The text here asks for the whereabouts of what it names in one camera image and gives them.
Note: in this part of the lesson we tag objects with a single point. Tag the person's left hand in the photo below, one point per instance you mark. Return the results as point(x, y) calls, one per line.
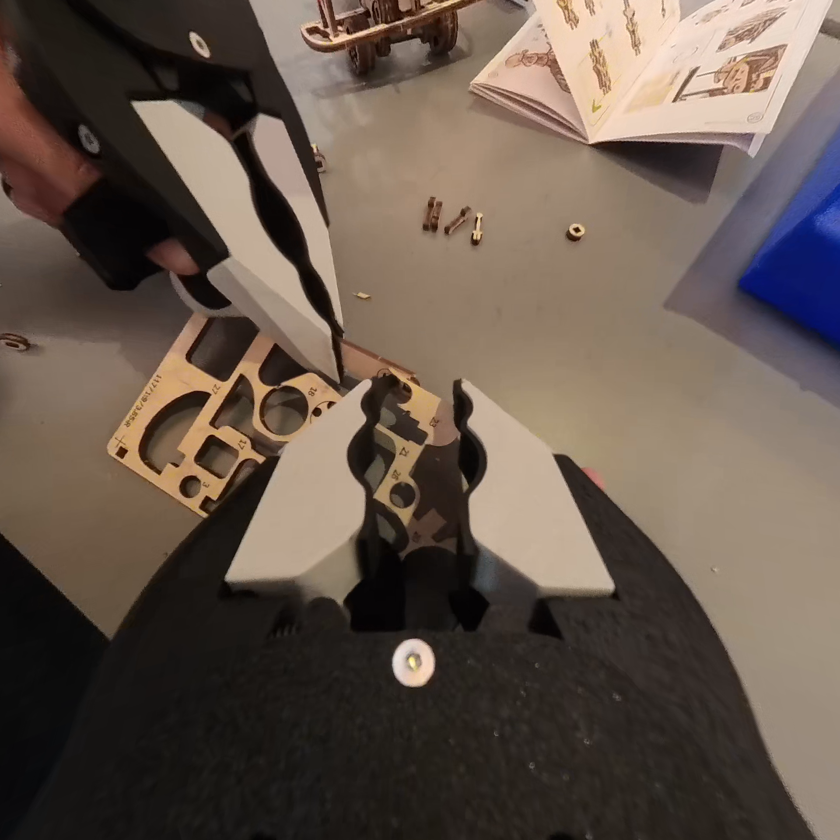
point(39, 157)

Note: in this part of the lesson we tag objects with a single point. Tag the notched wooden piece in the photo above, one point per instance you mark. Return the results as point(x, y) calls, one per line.
point(433, 213)

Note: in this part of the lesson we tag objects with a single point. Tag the wooden parts sheet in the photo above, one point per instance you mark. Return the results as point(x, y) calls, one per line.
point(145, 407)

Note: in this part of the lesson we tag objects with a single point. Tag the pale wooden pin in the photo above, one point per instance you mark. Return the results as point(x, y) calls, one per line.
point(477, 229)

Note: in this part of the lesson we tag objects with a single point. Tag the blue plastic bin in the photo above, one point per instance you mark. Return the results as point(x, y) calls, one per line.
point(800, 275)

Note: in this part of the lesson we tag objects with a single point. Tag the small dark wooden piece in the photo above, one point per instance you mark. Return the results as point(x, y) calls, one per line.
point(319, 157)

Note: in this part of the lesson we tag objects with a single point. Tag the instruction booklet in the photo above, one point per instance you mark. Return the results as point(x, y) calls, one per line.
point(656, 65)

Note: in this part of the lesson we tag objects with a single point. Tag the dark wooden pin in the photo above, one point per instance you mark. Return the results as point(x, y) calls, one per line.
point(458, 221)

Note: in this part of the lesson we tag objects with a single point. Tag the person's right hand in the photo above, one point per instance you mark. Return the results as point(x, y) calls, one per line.
point(594, 478)

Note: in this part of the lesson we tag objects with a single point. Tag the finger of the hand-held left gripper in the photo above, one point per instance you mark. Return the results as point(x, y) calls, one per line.
point(223, 197)
point(308, 223)

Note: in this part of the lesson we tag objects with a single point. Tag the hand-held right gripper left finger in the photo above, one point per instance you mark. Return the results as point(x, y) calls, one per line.
point(302, 518)

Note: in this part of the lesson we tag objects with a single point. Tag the wooden model vehicle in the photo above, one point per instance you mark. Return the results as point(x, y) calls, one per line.
point(367, 33)

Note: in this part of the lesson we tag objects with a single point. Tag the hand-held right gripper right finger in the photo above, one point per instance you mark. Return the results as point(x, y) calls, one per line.
point(531, 525)

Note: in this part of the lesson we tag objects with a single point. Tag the grey desk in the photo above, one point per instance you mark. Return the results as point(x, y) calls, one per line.
point(590, 328)

